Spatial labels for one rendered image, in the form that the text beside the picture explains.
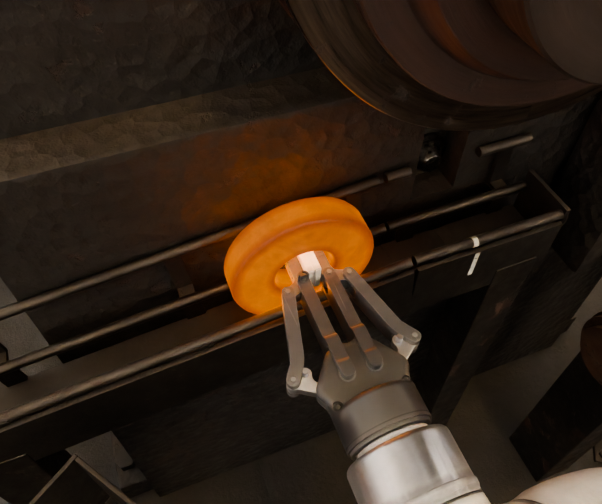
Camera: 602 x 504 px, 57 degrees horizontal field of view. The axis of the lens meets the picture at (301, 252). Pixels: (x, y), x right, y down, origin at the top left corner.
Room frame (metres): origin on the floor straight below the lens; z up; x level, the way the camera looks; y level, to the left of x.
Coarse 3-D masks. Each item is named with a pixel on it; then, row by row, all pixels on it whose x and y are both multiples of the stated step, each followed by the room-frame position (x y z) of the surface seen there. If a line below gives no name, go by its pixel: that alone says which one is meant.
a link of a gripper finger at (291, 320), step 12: (288, 288) 0.29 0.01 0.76; (288, 300) 0.28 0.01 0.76; (288, 312) 0.27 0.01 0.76; (288, 324) 0.26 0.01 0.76; (288, 336) 0.24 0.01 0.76; (300, 336) 0.24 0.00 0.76; (288, 348) 0.24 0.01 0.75; (300, 348) 0.23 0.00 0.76; (300, 360) 0.22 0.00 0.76; (288, 372) 0.21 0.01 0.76; (300, 372) 0.21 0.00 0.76; (288, 384) 0.20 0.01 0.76
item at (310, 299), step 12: (300, 276) 0.30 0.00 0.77; (300, 288) 0.29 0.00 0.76; (312, 288) 0.29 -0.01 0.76; (300, 300) 0.29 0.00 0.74; (312, 300) 0.28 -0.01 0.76; (312, 312) 0.27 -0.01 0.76; (324, 312) 0.27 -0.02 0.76; (312, 324) 0.27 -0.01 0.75; (324, 324) 0.26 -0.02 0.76; (324, 336) 0.24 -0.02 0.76; (336, 336) 0.24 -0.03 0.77; (324, 348) 0.24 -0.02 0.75; (336, 348) 0.23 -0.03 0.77; (336, 360) 0.22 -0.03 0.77; (348, 360) 0.22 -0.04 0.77; (348, 372) 0.21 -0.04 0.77
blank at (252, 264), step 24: (264, 216) 0.34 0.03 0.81; (288, 216) 0.34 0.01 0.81; (312, 216) 0.34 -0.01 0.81; (336, 216) 0.34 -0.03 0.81; (360, 216) 0.37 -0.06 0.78; (240, 240) 0.33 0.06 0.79; (264, 240) 0.32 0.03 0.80; (288, 240) 0.32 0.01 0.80; (312, 240) 0.33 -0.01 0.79; (336, 240) 0.34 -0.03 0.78; (360, 240) 0.35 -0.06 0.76; (240, 264) 0.31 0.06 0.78; (264, 264) 0.31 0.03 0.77; (336, 264) 0.34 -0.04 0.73; (360, 264) 0.35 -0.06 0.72; (240, 288) 0.31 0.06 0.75; (264, 288) 0.32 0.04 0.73
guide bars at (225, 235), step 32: (352, 192) 0.42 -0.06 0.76; (512, 192) 0.48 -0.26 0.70; (160, 256) 0.35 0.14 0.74; (64, 288) 0.32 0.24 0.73; (192, 288) 0.35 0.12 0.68; (224, 288) 0.35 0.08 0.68; (0, 320) 0.29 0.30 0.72; (128, 320) 0.31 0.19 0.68; (0, 352) 0.28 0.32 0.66; (32, 352) 0.28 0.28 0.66
